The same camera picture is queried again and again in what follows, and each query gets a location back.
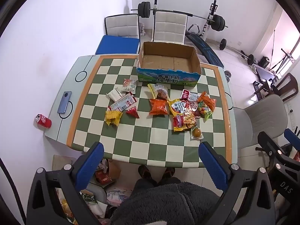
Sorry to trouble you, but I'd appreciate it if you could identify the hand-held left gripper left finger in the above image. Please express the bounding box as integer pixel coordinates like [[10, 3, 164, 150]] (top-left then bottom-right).
[[27, 142, 105, 225]]

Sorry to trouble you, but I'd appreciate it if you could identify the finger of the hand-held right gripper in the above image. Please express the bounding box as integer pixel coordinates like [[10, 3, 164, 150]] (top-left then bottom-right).
[[283, 128, 300, 149], [257, 131, 293, 167]]

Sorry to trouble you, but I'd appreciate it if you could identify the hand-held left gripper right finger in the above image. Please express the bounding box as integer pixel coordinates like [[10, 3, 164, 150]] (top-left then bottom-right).
[[199, 142, 276, 225]]

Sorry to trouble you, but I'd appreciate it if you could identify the large yellow red snack packet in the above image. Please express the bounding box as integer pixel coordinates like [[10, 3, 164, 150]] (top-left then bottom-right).
[[168, 99, 200, 132]]

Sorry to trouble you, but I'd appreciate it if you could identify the orange zigzag-edged snack packet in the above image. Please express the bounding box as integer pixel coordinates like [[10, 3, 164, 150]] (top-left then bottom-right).
[[197, 91, 216, 113]]

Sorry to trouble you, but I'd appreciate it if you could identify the silver red snack pouch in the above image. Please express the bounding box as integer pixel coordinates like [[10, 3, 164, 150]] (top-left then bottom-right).
[[181, 89, 201, 104]]

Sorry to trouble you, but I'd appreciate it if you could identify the clear yellow-edged snack packet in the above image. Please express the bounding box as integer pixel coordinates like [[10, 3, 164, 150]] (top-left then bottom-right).
[[148, 84, 170, 100]]

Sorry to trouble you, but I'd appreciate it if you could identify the cardboard box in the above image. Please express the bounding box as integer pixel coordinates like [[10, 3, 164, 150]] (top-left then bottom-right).
[[136, 41, 202, 88]]

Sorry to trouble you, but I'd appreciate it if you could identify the red carton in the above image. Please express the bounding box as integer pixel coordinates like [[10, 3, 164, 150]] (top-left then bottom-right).
[[95, 170, 113, 184]]

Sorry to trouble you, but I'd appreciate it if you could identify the brown paper bag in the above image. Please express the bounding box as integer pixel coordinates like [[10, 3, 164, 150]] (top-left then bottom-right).
[[107, 159, 122, 183]]

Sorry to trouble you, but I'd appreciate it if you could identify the grey shell chair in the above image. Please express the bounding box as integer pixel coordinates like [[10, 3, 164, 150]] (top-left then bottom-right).
[[231, 94, 288, 150]]

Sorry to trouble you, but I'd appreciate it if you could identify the braised egg packet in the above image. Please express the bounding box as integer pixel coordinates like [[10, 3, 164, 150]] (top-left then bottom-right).
[[190, 126, 203, 140]]

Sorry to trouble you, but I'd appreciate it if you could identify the person's dark shoe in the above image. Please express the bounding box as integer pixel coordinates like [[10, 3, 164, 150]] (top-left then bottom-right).
[[138, 165, 153, 181], [162, 167, 176, 180]]

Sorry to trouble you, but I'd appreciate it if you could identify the dark wooden chair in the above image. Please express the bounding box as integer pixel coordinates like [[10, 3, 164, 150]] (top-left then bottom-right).
[[272, 73, 299, 102]]

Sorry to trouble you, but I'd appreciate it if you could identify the yellow crumpled snack packet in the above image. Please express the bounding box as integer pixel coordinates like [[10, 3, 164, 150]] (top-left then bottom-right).
[[105, 110, 123, 127]]

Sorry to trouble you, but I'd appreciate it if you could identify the colourful candy packet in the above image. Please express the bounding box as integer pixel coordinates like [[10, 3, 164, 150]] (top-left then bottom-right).
[[194, 105, 213, 122]]

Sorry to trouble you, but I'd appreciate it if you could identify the red soda can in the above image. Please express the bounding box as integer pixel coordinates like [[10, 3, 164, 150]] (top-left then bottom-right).
[[36, 114, 52, 129]]

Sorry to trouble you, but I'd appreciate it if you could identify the red triangular snack packet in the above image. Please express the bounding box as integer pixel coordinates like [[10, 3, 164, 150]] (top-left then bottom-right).
[[126, 106, 140, 119]]

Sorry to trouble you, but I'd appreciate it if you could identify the blue smartphone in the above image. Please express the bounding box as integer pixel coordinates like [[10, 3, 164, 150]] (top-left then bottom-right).
[[57, 91, 73, 114]]

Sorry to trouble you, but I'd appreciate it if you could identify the long red white packet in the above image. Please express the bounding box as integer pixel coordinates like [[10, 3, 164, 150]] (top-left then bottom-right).
[[108, 93, 137, 111]]

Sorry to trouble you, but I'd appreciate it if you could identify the white tube packet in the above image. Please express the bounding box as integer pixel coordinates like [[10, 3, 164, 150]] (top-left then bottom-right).
[[105, 88, 126, 101]]

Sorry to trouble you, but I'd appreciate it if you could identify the orange chips packet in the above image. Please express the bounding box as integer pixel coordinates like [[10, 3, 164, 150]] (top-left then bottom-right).
[[149, 98, 169, 116]]

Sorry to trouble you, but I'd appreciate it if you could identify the floor barbell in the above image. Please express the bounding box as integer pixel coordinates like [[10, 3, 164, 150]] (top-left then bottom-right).
[[226, 46, 258, 66]]

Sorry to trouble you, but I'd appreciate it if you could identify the white red snack packet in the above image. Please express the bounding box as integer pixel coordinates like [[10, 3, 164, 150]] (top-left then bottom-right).
[[121, 78, 137, 94]]

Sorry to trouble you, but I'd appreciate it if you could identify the blue folded mat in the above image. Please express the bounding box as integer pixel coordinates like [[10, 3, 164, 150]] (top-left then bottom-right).
[[95, 35, 140, 55]]

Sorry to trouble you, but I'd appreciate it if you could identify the white barbell rack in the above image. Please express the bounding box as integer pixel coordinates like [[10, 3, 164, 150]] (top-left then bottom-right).
[[152, 0, 217, 41]]

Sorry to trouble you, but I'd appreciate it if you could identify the white padded chair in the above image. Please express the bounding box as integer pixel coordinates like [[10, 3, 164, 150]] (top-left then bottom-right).
[[104, 14, 140, 40], [153, 11, 188, 45]]

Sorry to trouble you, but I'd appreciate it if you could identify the black cable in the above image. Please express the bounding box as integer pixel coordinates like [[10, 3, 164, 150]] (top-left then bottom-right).
[[0, 157, 26, 219]]

